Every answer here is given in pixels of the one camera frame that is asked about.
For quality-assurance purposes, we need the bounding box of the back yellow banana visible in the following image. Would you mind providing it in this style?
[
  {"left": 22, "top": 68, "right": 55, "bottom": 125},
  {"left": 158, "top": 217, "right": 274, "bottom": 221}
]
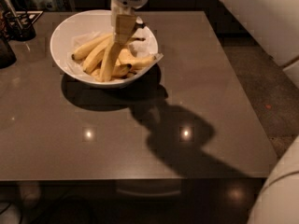
[{"left": 71, "top": 33, "right": 112, "bottom": 61}]

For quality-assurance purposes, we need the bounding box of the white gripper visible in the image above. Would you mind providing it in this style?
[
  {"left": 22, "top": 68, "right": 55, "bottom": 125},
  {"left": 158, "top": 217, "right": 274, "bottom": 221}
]
[{"left": 110, "top": 0, "right": 149, "bottom": 44}]

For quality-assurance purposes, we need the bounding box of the small yellow banana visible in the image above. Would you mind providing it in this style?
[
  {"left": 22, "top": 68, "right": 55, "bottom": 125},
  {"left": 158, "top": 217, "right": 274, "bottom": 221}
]
[
  {"left": 92, "top": 68, "right": 120, "bottom": 82},
  {"left": 112, "top": 64, "right": 132, "bottom": 77},
  {"left": 118, "top": 49, "right": 156, "bottom": 70}
]

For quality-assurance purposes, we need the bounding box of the white ceramic bowl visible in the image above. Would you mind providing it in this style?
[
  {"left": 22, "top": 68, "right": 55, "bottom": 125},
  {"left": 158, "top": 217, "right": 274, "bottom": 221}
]
[{"left": 50, "top": 10, "right": 163, "bottom": 89}]

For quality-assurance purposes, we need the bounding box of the small right yellow banana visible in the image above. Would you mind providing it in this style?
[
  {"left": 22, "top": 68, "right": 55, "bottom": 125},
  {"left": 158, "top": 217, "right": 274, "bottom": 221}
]
[{"left": 118, "top": 49, "right": 156, "bottom": 70}]

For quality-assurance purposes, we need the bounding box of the white pen in holder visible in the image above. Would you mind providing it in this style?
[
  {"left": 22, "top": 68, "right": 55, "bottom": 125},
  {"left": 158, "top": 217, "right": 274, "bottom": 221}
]
[{"left": 4, "top": 0, "right": 23, "bottom": 31}]

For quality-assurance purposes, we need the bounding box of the dark round object left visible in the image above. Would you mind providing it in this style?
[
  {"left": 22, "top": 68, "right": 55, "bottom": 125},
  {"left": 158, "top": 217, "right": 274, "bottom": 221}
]
[{"left": 0, "top": 36, "right": 17, "bottom": 68}]

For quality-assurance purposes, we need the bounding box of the bottom small yellow banana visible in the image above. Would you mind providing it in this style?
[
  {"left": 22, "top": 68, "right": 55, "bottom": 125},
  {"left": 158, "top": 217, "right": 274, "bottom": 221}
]
[{"left": 92, "top": 68, "right": 120, "bottom": 82}]

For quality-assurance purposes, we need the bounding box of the middle yellow banana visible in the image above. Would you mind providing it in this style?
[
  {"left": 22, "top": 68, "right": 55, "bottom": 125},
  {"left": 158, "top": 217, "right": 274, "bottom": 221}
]
[{"left": 83, "top": 37, "right": 112, "bottom": 74}]

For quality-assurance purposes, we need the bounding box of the large front yellow banana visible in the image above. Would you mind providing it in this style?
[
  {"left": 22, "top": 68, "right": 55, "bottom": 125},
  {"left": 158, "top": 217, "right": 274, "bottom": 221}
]
[{"left": 99, "top": 16, "right": 146, "bottom": 83}]

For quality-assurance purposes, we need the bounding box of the small lower yellow banana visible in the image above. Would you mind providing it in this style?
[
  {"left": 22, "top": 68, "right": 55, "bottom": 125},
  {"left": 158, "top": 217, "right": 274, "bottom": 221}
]
[{"left": 112, "top": 64, "right": 132, "bottom": 77}]

